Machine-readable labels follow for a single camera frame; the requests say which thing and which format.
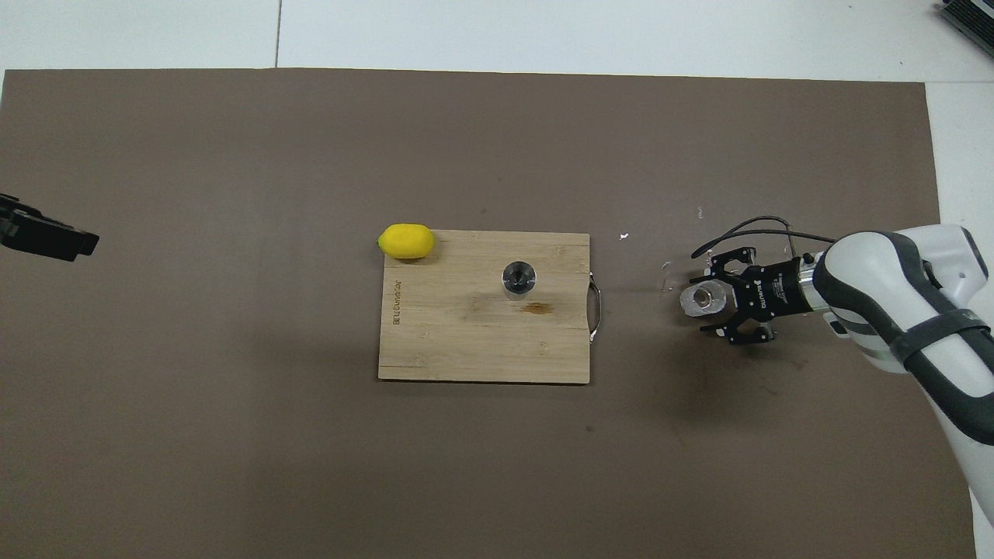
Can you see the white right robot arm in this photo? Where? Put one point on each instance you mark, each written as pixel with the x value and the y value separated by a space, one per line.
pixel 877 287

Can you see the brown table mat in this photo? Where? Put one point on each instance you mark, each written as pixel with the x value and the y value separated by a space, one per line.
pixel 233 427

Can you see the grey ribbed device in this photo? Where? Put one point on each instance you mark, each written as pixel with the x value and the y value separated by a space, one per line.
pixel 971 19

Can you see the clear plastic cup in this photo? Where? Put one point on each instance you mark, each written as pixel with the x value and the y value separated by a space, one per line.
pixel 703 299

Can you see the yellow lemon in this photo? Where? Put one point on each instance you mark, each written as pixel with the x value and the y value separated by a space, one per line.
pixel 406 241

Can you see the wooden cutting board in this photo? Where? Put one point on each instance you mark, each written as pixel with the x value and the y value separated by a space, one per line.
pixel 466 341

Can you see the metal jigger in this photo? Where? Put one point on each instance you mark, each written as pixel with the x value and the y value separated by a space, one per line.
pixel 519 279

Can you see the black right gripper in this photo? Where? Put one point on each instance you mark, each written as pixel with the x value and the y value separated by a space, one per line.
pixel 776 291

